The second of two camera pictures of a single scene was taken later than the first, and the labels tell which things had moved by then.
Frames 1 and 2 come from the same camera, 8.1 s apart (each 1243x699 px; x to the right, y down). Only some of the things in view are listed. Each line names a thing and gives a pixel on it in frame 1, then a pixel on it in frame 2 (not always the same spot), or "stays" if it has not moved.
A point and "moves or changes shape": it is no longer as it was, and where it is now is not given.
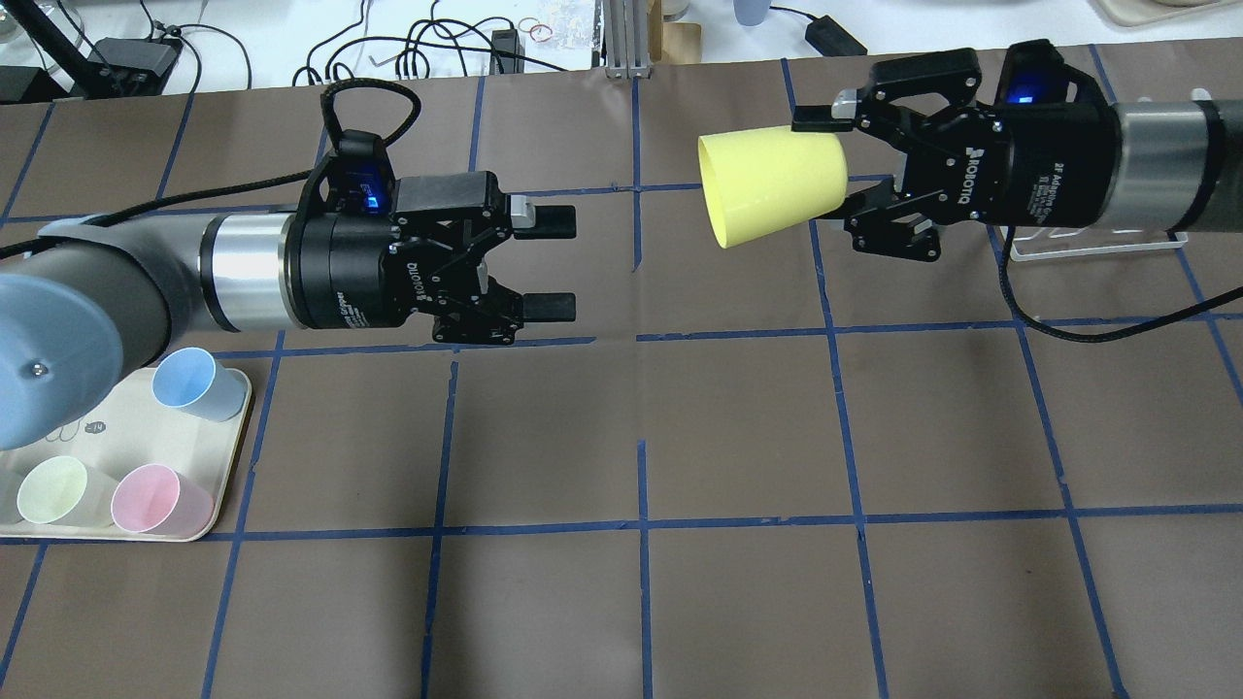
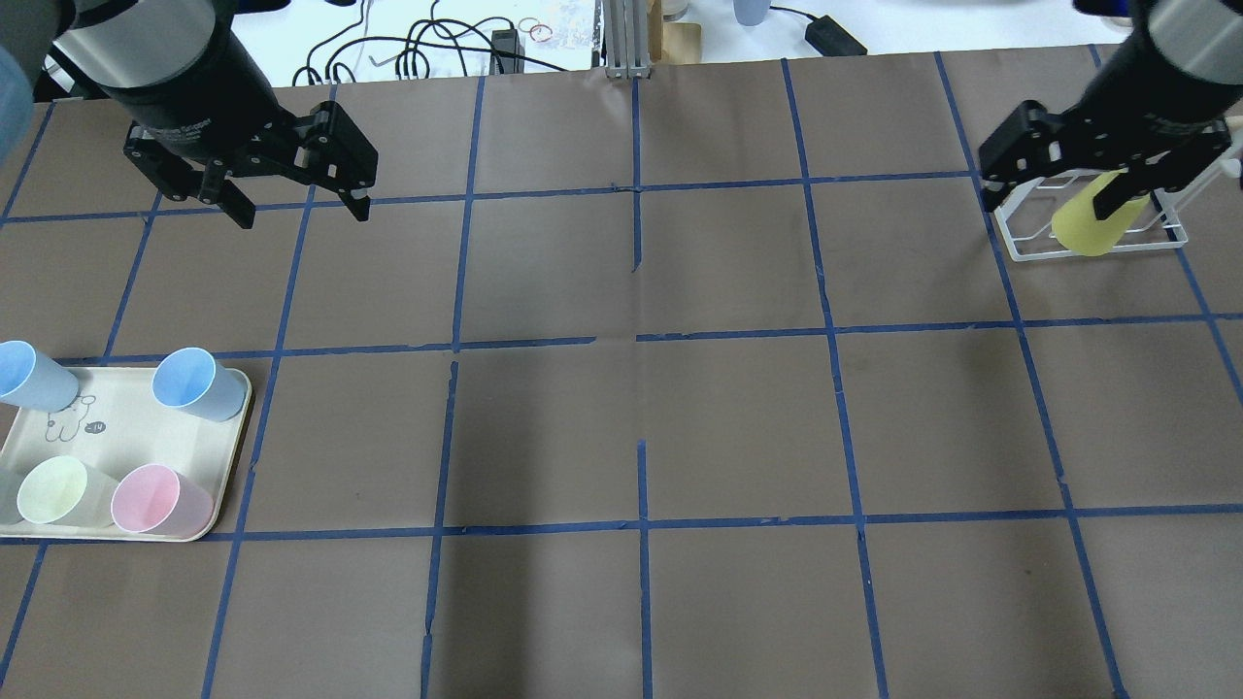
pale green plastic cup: [58, 489] stays
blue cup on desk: [752, 13] stays
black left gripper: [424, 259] → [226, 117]
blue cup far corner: [192, 379] stays
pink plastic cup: [154, 499] stays
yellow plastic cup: [764, 183] moves or changes shape
